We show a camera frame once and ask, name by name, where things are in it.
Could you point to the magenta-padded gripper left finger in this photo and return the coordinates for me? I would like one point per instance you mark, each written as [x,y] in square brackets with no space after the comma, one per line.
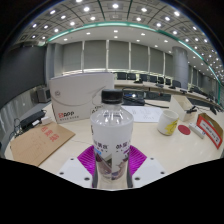
[85,161]

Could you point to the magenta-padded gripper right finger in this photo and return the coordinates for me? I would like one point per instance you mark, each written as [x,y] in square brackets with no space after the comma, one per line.
[138,161]

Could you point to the clear black-capped drink bottle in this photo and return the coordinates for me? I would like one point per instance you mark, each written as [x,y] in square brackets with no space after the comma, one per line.
[111,133]

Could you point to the white mug with yellow print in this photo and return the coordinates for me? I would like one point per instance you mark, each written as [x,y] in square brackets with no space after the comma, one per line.
[166,123]

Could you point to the white printed paper sheet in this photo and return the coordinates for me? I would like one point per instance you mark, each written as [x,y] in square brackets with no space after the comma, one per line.
[143,114]

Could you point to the brown paper envelope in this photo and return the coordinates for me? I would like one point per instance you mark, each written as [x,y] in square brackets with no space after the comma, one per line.
[36,143]

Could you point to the black desk phone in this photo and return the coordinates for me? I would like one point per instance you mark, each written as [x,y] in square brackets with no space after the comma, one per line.
[133,100]

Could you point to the white cardboard paper box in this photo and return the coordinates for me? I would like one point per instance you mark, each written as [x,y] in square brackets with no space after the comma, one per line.
[76,96]

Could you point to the beige divided organizer box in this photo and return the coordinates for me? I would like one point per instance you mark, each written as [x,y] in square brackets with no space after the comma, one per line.
[180,106]

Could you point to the curved wooden conference desk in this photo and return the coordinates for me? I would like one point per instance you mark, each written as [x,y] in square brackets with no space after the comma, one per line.
[160,95]

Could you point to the black stapler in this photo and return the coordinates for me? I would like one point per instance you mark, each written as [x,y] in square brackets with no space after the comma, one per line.
[191,109]

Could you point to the red-labelled open cardboard box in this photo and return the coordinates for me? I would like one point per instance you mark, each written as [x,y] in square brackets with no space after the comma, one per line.
[210,130]

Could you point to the grey box monitor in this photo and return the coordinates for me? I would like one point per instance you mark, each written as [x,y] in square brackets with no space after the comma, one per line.
[43,95]

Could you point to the row of black office chairs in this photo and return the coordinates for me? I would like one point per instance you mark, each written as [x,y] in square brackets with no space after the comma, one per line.
[151,79]

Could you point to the group of ceiling lights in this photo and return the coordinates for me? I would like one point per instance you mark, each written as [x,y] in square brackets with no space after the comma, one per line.
[115,5]

